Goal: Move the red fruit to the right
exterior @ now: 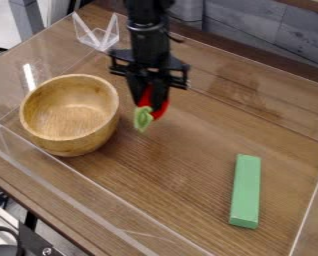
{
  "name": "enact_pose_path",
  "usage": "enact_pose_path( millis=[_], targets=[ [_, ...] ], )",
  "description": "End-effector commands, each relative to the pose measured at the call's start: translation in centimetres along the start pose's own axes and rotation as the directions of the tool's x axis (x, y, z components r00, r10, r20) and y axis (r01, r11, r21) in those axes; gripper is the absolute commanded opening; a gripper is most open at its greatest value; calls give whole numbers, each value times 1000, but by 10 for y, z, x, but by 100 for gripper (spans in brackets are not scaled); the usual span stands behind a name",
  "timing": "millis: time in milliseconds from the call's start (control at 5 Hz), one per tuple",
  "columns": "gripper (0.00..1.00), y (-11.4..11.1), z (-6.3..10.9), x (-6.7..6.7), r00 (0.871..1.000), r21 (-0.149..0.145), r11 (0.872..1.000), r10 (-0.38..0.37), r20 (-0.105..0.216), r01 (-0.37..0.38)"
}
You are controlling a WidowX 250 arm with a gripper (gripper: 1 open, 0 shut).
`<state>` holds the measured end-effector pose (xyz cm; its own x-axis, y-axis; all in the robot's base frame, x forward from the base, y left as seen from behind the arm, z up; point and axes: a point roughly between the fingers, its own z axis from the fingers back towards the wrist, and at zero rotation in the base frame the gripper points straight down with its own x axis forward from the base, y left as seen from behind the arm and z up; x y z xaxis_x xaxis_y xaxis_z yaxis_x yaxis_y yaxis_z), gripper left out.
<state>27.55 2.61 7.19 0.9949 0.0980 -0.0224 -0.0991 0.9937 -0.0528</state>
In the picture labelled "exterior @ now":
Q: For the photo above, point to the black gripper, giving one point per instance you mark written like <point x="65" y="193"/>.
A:
<point x="147" y="59"/>

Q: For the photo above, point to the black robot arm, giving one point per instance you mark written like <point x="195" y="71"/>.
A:
<point x="148" y="12"/>

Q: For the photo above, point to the black table bracket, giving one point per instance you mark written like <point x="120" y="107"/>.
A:
<point x="35" y="245"/>

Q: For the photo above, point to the clear acrylic tray enclosure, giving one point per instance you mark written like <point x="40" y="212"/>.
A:
<point x="151" y="194"/>

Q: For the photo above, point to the red plush strawberry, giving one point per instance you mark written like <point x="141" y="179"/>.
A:
<point x="144" y="113"/>

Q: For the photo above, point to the green rectangular block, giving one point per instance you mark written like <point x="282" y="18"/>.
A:
<point x="246" y="192"/>

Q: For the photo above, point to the wooden bowl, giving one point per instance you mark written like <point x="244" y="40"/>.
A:
<point x="69" y="114"/>

